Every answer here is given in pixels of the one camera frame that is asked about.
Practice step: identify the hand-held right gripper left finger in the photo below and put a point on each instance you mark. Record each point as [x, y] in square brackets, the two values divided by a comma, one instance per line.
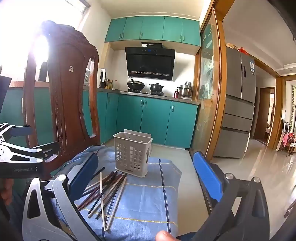
[83, 177]

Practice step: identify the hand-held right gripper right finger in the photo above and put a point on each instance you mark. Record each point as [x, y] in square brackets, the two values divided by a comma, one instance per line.
[208, 177]

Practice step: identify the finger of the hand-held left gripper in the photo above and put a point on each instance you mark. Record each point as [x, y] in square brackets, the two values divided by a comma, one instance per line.
[20, 131]
[47, 148]

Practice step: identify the pile of chopsticks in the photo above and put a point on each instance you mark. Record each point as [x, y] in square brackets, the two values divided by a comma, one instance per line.
[115, 204]

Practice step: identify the white plastic utensil basket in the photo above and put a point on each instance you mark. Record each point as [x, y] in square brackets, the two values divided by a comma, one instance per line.
[131, 143]

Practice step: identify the person's right hand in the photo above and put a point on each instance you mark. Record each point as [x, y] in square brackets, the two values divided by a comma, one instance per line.
[164, 236]

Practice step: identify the brown wooden chair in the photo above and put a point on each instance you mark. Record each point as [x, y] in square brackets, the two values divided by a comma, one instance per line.
[67, 92]

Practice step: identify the blue striped cloth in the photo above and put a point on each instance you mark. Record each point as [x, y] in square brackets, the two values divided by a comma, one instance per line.
[143, 204]

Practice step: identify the teal lower kitchen cabinets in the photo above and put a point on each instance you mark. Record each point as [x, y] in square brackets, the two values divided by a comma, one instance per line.
[157, 120]

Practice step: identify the teal kitchen cabinets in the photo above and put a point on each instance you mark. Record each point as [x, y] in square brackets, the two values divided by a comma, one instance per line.
[157, 120]
[150, 27]

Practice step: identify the grey refrigerator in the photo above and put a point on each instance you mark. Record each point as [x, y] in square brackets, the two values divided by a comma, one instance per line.
[238, 104]

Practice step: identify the brown wooden door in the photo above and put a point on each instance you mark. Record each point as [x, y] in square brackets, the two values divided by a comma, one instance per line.
[263, 113]

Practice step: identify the grey kitchen countertop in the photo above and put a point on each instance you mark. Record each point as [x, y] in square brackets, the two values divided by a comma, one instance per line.
[171, 98]

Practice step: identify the large steel pot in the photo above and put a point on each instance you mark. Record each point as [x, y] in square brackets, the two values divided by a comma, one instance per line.
[184, 92]

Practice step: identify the red thermos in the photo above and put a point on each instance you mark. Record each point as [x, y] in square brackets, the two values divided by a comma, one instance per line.
[176, 94]

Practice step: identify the pink cloth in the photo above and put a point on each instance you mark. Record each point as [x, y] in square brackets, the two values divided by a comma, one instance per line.
[288, 139]

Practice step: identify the white kitchen appliance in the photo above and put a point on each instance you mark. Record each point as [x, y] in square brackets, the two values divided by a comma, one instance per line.
[101, 77]

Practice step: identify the group of condiment bottles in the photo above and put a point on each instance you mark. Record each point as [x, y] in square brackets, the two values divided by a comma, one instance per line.
[110, 84]

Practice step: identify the small steel pot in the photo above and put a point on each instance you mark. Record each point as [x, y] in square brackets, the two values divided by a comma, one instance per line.
[188, 83]

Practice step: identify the wooden framed glass door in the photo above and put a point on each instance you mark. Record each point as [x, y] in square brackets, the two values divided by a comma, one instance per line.
[208, 81]

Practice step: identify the black cooking pot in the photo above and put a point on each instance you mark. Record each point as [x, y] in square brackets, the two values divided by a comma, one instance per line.
[156, 88]

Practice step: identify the gas stove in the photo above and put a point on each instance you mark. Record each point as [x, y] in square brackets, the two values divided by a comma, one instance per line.
[143, 93]

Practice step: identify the black wok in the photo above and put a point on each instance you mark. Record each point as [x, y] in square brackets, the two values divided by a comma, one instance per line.
[136, 85]

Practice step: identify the green hanging vine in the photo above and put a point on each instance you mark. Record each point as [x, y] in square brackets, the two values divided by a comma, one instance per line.
[293, 104]

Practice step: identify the black range hood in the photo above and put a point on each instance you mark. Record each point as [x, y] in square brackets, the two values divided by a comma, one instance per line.
[150, 62]

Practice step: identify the red bag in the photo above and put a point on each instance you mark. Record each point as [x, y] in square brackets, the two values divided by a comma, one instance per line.
[242, 51]

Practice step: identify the teal upper kitchen cabinets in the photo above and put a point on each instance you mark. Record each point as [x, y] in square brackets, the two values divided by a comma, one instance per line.
[150, 27]

